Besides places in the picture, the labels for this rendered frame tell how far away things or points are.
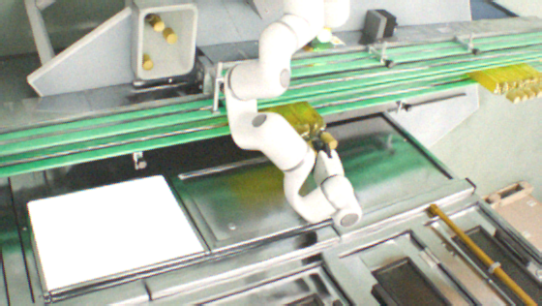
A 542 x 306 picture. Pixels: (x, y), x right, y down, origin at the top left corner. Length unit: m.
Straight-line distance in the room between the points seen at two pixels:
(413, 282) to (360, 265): 0.16
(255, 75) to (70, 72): 0.66
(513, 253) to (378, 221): 0.45
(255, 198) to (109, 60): 0.59
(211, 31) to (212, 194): 0.50
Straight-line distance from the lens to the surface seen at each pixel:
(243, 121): 1.22
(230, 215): 1.51
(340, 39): 1.91
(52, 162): 1.53
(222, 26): 1.72
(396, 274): 1.54
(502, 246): 1.77
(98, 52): 1.61
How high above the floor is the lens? 2.14
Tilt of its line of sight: 44 degrees down
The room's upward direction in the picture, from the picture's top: 138 degrees clockwise
